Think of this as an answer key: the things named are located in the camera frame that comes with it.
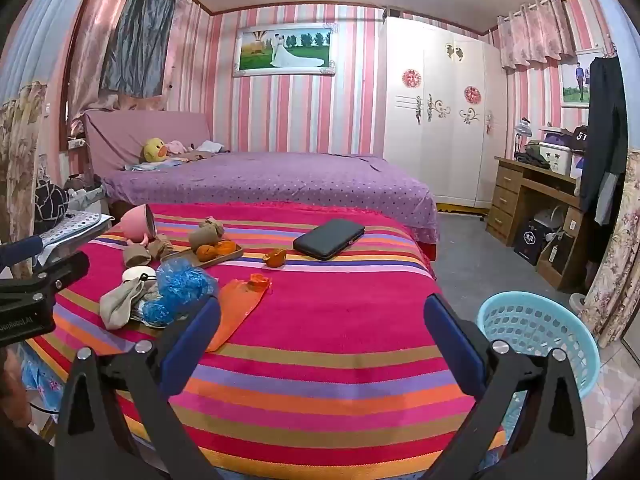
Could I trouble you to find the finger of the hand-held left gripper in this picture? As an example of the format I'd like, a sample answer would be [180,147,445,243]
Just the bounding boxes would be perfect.
[0,235,45,272]
[0,252,91,306]

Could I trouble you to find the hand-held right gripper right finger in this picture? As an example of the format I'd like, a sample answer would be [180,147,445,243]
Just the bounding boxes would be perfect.
[423,292,588,480]

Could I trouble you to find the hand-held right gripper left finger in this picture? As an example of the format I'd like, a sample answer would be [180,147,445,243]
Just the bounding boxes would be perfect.
[54,295,222,480]

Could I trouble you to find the round white lid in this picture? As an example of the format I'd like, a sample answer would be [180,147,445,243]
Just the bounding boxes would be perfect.
[122,266,154,286]

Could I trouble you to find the light blue plastic basket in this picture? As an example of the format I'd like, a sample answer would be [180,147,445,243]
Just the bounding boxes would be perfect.
[476,291,601,402]

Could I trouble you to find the person's left forearm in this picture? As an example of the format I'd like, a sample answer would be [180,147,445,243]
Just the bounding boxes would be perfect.
[0,350,31,433]

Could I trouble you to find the white dotted board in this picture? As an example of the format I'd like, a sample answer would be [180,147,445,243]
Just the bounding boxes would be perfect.
[35,212,114,252]

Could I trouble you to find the black patterned bag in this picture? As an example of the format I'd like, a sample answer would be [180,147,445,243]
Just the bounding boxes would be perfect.
[34,180,71,234]

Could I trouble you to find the grey sock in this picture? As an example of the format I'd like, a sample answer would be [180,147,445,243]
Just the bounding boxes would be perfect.
[100,280,157,331]

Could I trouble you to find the wooden tray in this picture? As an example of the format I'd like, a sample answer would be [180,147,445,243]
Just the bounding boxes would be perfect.
[160,242,244,267]

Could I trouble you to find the brown sock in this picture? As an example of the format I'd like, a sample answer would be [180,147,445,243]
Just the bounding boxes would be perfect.
[189,217,226,248]
[123,240,173,267]

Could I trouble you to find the pink cup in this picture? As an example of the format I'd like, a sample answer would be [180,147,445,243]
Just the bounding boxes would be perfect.
[120,204,157,246]

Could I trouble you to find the beige floral curtain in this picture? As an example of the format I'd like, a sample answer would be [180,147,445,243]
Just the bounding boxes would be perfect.
[580,150,640,348]
[0,82,48,241]

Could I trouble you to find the striped blanket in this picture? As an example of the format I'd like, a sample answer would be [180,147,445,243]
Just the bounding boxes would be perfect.
[25,202,507,480]

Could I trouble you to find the black cardboard box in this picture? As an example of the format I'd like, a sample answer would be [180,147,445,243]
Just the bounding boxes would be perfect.
[513,217,551,266]

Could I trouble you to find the pink covered headboard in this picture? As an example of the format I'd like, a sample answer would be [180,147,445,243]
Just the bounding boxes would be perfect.
[82,110,212,177]

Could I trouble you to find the white round appliance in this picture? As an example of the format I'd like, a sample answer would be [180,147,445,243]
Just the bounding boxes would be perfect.
[532,207,569,241]

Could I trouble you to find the wooden desk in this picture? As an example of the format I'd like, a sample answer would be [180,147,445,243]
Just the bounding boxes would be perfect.
[487,156,591,292]

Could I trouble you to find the yellow duck plush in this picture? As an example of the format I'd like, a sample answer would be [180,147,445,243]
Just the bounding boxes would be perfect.
[142,137,168,163]

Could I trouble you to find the black case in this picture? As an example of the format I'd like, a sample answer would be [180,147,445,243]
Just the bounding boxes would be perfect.
[293,219,366,262]

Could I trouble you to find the purple dotted blanket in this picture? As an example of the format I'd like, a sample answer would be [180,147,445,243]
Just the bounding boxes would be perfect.
[102,151,441,244]

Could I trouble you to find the dark green bag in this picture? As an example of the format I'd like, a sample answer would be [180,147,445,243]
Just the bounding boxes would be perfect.
[515,145,551,169]

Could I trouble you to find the pink window curtain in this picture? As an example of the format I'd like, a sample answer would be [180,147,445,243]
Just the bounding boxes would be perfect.
[67,0,211,133]

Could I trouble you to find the white wardrobe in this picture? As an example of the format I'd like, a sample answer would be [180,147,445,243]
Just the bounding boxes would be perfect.
[382,16,509,211]

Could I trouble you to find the white storage box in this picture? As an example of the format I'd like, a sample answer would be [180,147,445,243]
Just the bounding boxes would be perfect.
[532,141,574,176]

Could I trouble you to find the desk lamp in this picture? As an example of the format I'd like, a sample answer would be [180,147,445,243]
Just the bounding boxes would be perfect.
[514,117,532,154]

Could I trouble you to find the grey window curtain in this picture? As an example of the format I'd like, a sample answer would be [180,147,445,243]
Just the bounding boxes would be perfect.
[100,0,179,98]

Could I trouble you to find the hanging dark clothes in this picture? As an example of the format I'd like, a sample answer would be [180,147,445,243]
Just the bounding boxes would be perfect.
[580,55,629,226]

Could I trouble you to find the framed wedding picture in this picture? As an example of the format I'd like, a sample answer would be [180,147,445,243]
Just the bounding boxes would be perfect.
[232,24,337,78]

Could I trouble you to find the pink floral valance curtain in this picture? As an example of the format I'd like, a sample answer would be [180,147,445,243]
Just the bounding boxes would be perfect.
[496,0,578,69]

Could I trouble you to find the framed wall poster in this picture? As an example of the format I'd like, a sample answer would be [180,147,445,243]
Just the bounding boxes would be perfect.
[559,50,593,108]

